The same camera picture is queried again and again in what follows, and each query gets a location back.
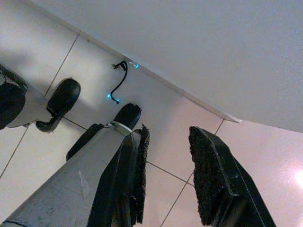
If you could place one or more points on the black robot right foot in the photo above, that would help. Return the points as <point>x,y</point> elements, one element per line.
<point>129,114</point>

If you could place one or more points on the black robot foot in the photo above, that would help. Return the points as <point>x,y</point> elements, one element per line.
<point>65,94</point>
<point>129,114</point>

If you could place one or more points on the black robot left foot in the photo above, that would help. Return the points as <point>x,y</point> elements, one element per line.
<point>65,94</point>

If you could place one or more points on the silver robot right leg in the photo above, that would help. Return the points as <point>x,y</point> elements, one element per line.
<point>66,189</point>

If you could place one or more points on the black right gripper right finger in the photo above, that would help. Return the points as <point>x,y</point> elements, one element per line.
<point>213,177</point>

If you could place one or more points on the silver robot leg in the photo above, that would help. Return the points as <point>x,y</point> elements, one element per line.
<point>66,189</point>
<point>33,106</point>

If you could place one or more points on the silver robot left leg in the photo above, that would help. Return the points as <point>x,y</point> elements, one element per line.
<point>33,106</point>

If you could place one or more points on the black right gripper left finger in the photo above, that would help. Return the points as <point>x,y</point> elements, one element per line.
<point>127,177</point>

